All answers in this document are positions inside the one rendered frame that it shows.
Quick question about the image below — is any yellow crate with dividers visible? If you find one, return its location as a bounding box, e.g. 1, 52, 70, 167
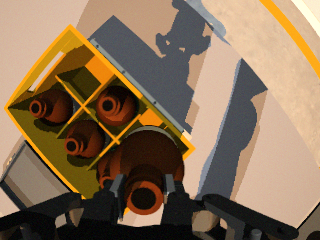
4, 24, 196, 199

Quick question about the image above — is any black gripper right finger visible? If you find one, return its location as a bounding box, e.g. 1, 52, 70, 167
155, 174, 299, 240

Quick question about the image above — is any grey square tray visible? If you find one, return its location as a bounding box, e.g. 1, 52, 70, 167
0, 140, 73, 210

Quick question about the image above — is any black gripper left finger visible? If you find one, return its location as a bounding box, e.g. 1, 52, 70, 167
0, 174, 127, 240

